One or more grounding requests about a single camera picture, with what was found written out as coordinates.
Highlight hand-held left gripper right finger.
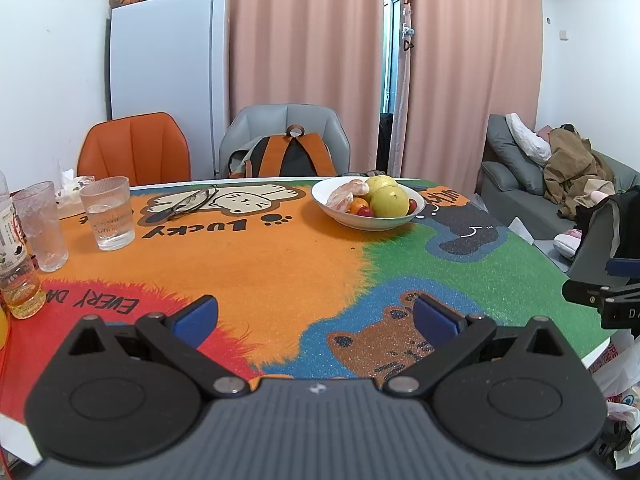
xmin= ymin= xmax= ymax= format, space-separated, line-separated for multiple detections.
xmin=383 ymin=294 xmax=577 ymax=398

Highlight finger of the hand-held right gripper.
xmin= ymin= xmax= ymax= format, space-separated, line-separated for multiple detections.
xmin=561 ymin=280 xmax=640 ymax=308
xmin=605 ymin=257 xmax=640 ymax=278

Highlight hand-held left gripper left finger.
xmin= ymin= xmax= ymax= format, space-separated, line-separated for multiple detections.
xmin=64 ymin=295 xmax=252 ymax=400

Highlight white ceramic bowl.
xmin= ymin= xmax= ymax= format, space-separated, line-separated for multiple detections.
xmin=311 ymin=175 xmax=426 ymax=232

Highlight grey padded chair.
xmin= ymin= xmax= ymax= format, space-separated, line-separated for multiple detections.
xmin=219 ymin=104 xmax=351 ymax=179
xmin=567 ymin=205 xmax=618 ymax=281

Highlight black cloth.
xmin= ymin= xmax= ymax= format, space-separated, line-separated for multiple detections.
xmin=575 ymin=191 xmax=640 ymax=281

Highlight pink slippers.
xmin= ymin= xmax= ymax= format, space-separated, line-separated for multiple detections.
xmin=553 ymin=229 xmax=583 ymax=260

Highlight white printed plastic bag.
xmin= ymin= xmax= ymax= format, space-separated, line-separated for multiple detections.
xmin=590 ymin=332 xmax=640 ymax=466

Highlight colourful printed table mat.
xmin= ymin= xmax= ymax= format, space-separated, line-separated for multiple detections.
xmin=0 ymin=177 xmax=616 ymax=406

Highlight brown coat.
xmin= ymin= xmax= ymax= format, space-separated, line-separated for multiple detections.
xmin=542 ymin=127 xmax=616 ymax=218

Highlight black-rimmed eyeglasses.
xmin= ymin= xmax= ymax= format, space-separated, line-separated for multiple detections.
xmin=162 ymin=185 xmax=219 ymax=221

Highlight grey sofa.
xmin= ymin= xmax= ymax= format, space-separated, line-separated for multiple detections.
xmin=475 ymin=114 xmax=640 ymax=261

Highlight glass cup with water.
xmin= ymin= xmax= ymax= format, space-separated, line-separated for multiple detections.
xmin=80 ymin=176 xmax=137 ymax=252

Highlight white pillow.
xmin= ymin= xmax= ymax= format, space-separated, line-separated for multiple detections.
xmin=505 ymin=113 xmax=553 ymax=166

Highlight ribbed empty glass cup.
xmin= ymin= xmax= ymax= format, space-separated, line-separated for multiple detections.
xmin=12 ymin=181 xmax=69 ymax=273

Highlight orange padded chair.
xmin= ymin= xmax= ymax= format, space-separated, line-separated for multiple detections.
xmin=76 ymin=112 xmax=192 ymax=187

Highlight tissue pack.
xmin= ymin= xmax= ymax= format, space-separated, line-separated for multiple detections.
xmin=55 ymin=160 xmax=96 ymax=208

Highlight orange and grey backpack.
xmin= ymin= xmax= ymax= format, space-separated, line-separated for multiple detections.
xmin=227 ymin=124 xmax=337 ymax=178

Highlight clear plastic drink bottle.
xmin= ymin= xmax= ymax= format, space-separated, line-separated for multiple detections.
xmin=0 ymin=170 xmax=47 ymax=320

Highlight narrow pink curtain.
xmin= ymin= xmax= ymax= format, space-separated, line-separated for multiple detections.
xmin=397 ymin=0 xmax=543 ymax=196

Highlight white refrigerator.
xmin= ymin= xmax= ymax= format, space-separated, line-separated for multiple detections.
xmin=109 ymin=0 xmax=232 ymax=181

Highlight sliding glass door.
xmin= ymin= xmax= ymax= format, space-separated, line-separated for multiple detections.
xmin=382 ymin=0 xmax=413 ymax=116

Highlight wide pink curtain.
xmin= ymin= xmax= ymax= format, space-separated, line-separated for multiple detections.
xmin=220 ymin=0 xmax=386 ymax=173

